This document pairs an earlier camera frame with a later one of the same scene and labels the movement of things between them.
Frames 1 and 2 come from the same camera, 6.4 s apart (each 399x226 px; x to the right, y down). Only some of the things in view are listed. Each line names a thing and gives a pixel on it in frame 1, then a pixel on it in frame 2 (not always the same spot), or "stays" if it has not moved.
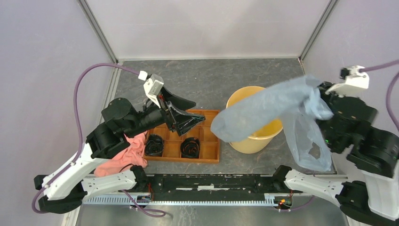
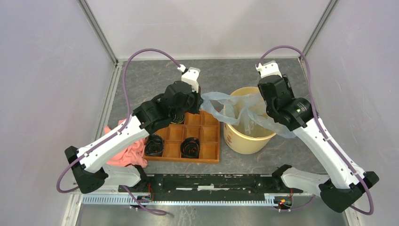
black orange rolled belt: x=190 y=148 stays
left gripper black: x=183 y=122 → x=198 y=101
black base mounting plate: x=210 y=187 stays
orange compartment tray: x=209 y=146 stays
